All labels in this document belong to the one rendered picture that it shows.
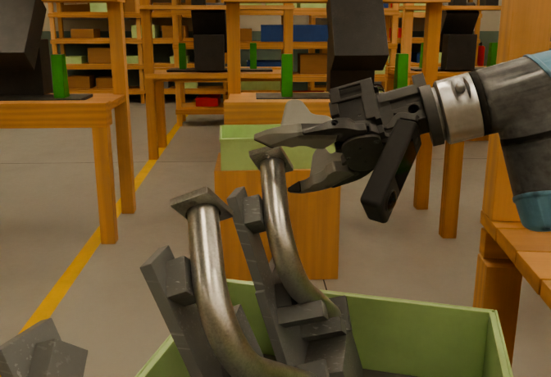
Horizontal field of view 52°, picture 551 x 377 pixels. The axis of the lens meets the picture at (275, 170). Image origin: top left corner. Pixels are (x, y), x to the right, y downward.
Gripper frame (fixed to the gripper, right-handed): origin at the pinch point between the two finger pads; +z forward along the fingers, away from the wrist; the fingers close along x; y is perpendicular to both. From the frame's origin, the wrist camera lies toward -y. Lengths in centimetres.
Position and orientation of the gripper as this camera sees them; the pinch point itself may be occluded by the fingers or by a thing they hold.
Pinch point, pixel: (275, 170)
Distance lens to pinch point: 68.8
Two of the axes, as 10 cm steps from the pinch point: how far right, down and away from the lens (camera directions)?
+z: -9.4, 2.4, 2.3
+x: -3.2, -4.9, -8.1
